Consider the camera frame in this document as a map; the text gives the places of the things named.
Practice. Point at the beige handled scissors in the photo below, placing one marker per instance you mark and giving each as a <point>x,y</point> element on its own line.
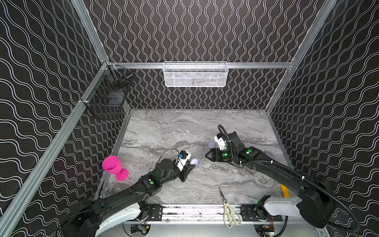
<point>230,216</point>

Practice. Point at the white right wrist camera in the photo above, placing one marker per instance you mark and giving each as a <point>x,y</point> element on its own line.
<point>221,142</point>

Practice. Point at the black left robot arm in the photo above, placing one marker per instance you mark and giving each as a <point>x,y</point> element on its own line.
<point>105,213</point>

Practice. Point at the purple earbud charging case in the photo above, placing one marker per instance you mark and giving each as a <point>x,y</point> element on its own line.
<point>194,162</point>

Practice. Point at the aluminium corner frame post right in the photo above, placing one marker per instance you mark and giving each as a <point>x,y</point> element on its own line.
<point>317,24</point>

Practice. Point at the white wire basket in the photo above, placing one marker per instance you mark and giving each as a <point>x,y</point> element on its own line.
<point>210,76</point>

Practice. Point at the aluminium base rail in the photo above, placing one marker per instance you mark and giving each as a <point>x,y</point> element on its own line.
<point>193,214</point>

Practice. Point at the aluminium back horizontal bar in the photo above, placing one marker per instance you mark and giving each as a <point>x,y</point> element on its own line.
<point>231,65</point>

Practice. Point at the aluminium corner frame post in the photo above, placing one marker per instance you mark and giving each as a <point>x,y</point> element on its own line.
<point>317,24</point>
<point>90,29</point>

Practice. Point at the pink plastic goblet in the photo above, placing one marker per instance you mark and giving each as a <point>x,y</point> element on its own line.
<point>113,165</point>

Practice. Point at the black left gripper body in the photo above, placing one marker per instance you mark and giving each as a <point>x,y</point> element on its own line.
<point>184,172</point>

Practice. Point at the yellow object at table edge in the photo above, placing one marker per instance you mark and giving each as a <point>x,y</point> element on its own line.
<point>285,191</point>

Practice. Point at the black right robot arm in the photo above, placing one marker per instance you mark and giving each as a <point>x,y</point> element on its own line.
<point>317,200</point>

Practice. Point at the aluminium corner frame post left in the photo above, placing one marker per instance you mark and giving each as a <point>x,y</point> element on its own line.
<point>90,29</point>

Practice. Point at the black wire basket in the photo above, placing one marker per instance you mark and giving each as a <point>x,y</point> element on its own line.
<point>107,100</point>

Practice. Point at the grey purple glasses case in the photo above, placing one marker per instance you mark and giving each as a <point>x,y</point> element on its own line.
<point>270,155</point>

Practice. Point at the aluminium left side bar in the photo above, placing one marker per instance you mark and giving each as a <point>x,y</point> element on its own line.
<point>27,191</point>

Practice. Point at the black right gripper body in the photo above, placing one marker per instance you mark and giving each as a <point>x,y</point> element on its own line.
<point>217,154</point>

